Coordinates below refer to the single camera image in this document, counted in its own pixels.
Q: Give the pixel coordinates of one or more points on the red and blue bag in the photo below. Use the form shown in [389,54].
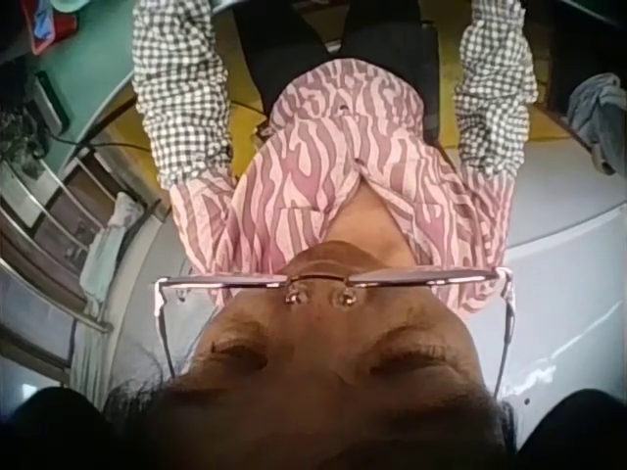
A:
[49,22]

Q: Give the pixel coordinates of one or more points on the white hanging cloth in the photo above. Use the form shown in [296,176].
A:
[109,245]

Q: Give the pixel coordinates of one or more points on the grey blue cloth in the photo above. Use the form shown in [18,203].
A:
[598,117]

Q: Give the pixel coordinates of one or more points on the wooden shelf rack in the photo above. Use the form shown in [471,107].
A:
[44,230]

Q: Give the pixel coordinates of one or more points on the person's legs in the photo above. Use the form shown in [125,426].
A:
[303,44]

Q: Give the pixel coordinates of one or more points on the white appliance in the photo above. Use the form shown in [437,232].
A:
[563,294]

